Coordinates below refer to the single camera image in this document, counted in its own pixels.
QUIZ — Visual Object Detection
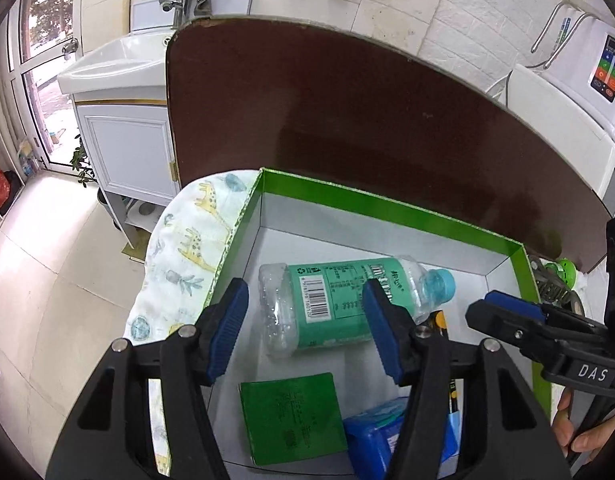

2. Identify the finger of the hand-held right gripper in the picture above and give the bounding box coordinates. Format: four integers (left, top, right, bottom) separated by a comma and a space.
485, 290, 611, 344
465, 300, 608, 367

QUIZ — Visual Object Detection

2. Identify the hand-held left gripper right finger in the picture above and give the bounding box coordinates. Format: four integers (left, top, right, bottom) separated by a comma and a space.
361, 279, 573, 480

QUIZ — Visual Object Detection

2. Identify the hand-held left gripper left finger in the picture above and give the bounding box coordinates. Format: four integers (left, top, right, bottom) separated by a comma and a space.
45, 277, 251, 480

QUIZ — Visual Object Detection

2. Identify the black marker with white cap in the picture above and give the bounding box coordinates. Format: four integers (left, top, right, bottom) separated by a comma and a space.
430, 310, 463, 416

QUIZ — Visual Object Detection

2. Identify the green label plastic bottle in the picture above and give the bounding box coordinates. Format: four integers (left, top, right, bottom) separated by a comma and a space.
258, 255, 455, 359

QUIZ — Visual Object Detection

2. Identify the green mosquito repellent bottle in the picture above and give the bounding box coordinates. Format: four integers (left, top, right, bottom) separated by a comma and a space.
542, 257, 578, 286

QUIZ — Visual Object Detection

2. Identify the small green carton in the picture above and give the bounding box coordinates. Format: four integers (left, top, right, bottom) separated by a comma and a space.
238, 372, 349, 467

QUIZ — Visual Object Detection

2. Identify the blue plastic pack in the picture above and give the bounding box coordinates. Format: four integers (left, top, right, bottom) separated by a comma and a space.
341, 396, 463, 478

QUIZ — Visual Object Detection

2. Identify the green cardboard box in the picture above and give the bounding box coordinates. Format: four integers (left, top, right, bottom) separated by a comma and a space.
202, 167, 553, 480

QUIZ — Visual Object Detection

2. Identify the person's right hand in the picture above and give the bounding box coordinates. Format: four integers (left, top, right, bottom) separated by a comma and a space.
552, 390, 615, 456

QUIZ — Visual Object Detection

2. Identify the giraffe printed blanket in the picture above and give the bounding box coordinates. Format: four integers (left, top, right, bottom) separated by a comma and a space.
125, 169, 263, 478

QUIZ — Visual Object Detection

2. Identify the white water dispenser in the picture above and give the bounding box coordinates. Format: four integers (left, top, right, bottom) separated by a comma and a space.
485, 62, 615, 216

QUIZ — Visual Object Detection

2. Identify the white sink cabinet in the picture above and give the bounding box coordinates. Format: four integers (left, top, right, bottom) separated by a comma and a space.
58, 30, 181, 248

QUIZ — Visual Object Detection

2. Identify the brown wooden headboard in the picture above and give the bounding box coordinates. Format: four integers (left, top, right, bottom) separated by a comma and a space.
165, 17, 615, 273

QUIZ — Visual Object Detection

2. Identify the green potted plant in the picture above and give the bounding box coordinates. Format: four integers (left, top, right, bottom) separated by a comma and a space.
70, 135, 98, 188

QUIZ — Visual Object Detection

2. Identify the white water purifier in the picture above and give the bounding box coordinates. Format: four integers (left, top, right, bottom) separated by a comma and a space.
540, 20, 615, 133

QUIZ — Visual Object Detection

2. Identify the metal purifier spout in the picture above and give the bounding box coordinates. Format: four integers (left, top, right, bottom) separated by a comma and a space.
531, 0, 601, 53
545, 10, 604, 68

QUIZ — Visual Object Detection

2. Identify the window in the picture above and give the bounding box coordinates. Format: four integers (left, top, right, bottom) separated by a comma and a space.
8, 0, 81, 171

